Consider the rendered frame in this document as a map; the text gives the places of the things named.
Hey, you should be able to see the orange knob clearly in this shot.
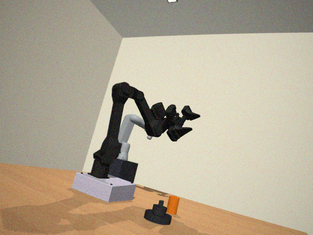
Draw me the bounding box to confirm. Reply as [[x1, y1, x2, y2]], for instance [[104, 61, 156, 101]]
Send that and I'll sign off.
[[167, 195, 179, 214]]

